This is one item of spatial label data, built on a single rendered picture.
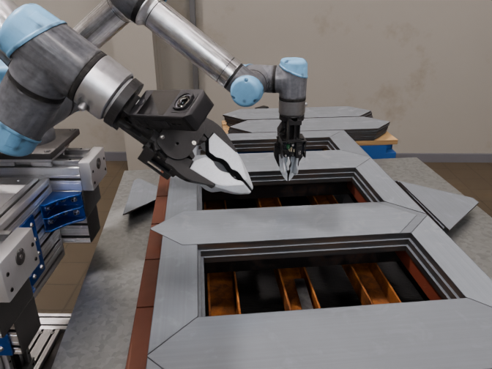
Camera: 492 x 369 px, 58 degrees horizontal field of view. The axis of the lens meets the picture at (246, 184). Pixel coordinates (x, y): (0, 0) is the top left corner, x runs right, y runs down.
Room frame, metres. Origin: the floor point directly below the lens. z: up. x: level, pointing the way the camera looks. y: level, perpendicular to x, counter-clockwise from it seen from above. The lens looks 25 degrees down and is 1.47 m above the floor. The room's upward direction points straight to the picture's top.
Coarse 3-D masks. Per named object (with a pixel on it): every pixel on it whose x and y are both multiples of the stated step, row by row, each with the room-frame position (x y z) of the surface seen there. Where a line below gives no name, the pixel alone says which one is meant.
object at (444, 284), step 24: (240, 144) 1.73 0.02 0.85; (264, 144) 1.74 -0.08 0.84; (312, 144) 1.76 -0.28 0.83; (336, 168) 1.44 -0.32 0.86; (360, 192) 1.33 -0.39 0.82; (288, 240) 0.97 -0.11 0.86; (312, 240) 0.97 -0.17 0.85; (336, 240) 0.98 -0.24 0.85; (360, 240) 0.99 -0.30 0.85; (384, 240) 0.99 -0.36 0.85; (408, 240) 0.99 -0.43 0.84; (432, 264) 0.88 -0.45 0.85; (456, 288) 0.77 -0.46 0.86
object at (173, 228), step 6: (174, 216) 1.09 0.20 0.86; (180, 216) 1.09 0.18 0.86; (168, 222) 1.05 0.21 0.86; (174, 222) 1.05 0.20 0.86; (180, 222) 1.05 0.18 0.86; (162, 228) 1.02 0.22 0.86; (168, 228) 1.02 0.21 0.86; (174, 228) 1.02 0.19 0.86; (180, 228) 1.02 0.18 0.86; (162, 234) 0.99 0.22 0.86; (168, 234) 0.99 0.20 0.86; (174, 234) 0.99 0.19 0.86; (180, 234) 0.99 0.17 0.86; (174, 240) 0.96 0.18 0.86; (180, 240) 0.96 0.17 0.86
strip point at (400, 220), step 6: (378, 204) 1.16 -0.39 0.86; (384, 210) 1.12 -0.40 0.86; (390, 210) 1.12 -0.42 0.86; (396, 210) 1.12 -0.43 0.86; (402, 210) 1.12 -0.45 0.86; (390, 216) 1.09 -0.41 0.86; (396, 216) 1.09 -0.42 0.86; (402, 216) 1.09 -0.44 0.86; (408, 216) 1.09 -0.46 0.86; (414, 216) 1.09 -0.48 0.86; (390, 222) 1.05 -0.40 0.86; (396, 222) 1.05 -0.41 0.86; (402, 222) 1.05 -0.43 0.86; (408, 222) 1.05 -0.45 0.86; (396, 228) 1.02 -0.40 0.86; (402, 228) 1.02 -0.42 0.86
